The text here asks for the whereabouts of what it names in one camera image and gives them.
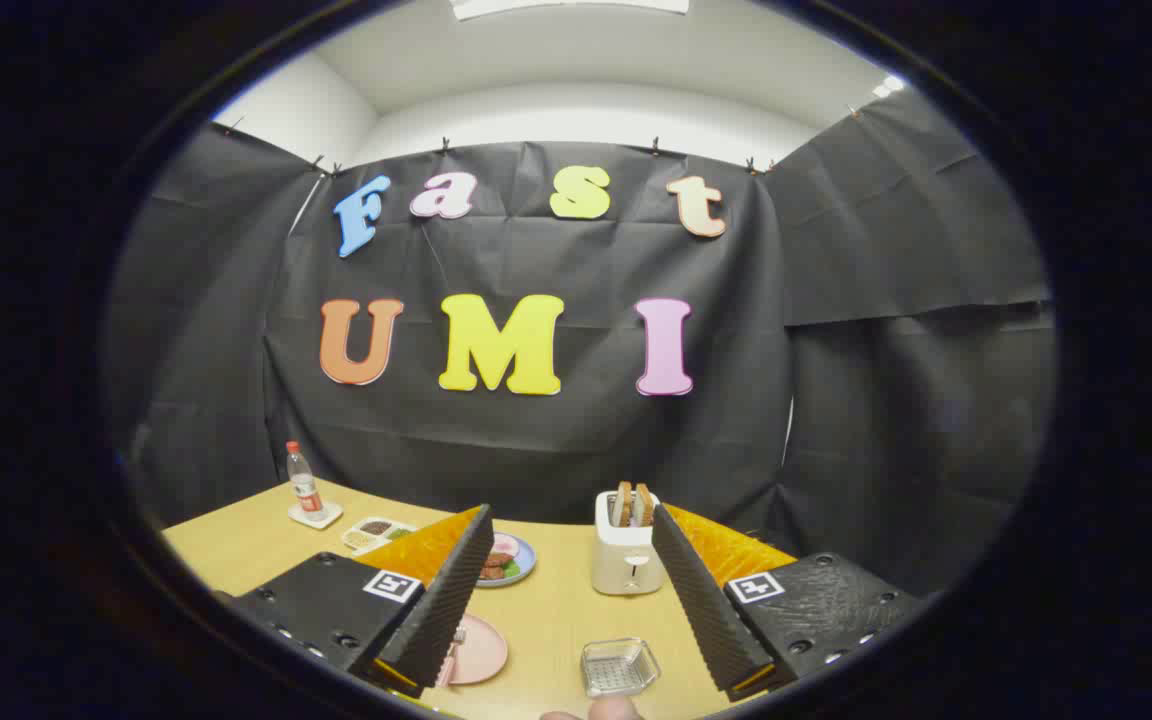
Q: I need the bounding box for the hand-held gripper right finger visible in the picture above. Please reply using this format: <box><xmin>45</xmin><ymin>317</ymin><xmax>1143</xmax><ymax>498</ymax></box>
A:
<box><xmin>651</xmin><ymin>503</ymin><xmax>927</xmax><ymax>703</ymax></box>

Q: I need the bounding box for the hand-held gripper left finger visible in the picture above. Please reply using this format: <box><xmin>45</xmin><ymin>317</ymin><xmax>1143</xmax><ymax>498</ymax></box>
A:
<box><xmin>231</xmin><ymin>503</ymin><xmax>497</xmax><ymax>701</ymax></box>

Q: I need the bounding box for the clear plastic drain basket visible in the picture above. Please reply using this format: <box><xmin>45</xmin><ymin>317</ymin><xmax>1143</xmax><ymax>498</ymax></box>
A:
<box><xmin>580</xmin><ymin>637</ymin><xmax>661</xmax><ymax>698</ymax></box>

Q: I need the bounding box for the pink plate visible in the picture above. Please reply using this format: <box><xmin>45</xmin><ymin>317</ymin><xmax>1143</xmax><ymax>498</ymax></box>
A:
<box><xmin>436</xmin><ymin>613</ymin><xmax>509</xmax><ymax>687</ymax></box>

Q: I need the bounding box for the blue plate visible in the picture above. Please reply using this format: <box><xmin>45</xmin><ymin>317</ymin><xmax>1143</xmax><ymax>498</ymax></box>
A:
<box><xmin>476</xmin><ymin>532</ymin><xmax>537</xmax><ymax>589</ymax></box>

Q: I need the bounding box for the white toaster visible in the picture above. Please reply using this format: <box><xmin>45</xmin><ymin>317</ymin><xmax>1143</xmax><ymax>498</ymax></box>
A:
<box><xmin>592</xmin><ymin>490</ymin><xmax>665</xmax><ymax>597</ymax></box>

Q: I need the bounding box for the white divided condiment tray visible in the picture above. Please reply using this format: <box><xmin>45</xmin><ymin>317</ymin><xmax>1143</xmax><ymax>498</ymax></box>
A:
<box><xmin>341</xmin><ymin>516</ymin><xmax>417</xmax><ymax>556</ymax></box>

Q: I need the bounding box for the clear plastic water bottle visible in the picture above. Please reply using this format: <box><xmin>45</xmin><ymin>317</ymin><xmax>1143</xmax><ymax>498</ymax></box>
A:
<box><xmin>286</xmin><ymin>441</ymin><xmax>325</xmax><ymax>519</ymax></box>

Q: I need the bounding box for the long ceiling light panel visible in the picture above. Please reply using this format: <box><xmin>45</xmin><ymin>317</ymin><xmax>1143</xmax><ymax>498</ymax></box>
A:
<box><xmin>451</xmin><ymin>0</ymin><xmax>690</xmax><ymax>21</ymax></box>

